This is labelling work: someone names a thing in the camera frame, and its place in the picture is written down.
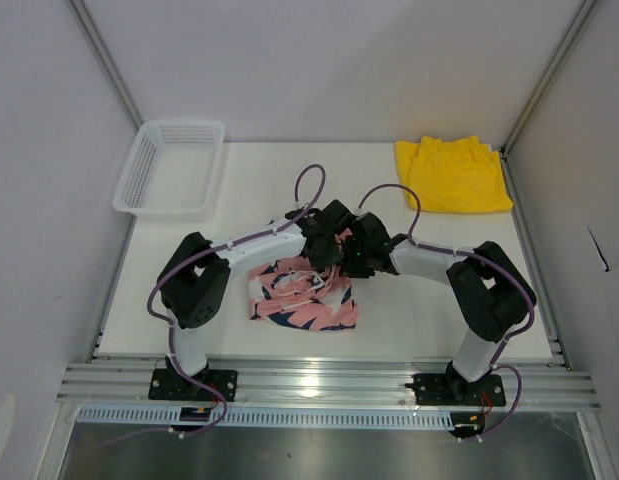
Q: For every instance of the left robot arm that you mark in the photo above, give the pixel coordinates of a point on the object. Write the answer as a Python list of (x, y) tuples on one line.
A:
[(192, 285)]

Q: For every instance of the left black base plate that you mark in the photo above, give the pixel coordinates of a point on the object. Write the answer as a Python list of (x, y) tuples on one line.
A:
[(166, 384)]

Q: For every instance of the aluminium mounting rail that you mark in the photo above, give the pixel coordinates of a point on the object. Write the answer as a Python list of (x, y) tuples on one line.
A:
[(314, 383)]

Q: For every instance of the right corner frame post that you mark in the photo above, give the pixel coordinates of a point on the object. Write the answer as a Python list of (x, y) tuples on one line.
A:
[(564, 49)]

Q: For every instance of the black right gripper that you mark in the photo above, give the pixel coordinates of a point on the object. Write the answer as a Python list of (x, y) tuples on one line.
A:
[(349, 266)]

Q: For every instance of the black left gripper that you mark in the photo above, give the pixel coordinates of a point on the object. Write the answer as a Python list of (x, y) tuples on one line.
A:
[(334, 258)]

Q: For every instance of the left corner frame post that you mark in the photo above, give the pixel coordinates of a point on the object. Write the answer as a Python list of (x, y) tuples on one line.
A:
[(103, 56)]

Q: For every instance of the corner frame post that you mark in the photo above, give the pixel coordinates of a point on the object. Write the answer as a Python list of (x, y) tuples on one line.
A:
[(103, 56), (564, 49)]

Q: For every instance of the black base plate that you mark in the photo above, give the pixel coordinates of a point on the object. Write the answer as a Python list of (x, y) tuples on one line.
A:
[(166, 384), (440, 389)]

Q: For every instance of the slotted cable duct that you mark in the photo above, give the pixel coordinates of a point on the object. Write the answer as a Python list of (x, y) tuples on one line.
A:
[(269, 417)]

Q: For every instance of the white tray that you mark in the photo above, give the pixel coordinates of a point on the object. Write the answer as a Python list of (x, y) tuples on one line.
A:
[(171, 170)]

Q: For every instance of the right side table rail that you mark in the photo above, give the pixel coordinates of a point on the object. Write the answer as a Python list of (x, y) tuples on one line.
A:
[(546, 312)]

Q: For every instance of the pink patterned shorts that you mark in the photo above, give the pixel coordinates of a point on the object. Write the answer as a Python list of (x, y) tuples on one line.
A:
[(291, 293)]

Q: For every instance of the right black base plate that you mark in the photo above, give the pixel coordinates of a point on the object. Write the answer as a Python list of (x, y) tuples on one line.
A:
[(440, 389)]

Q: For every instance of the yellow shorts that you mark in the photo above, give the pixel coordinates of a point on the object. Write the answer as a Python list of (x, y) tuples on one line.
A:
[(463, 176)]

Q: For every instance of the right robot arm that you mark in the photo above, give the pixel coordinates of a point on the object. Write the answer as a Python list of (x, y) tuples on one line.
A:
[(495, 301)]

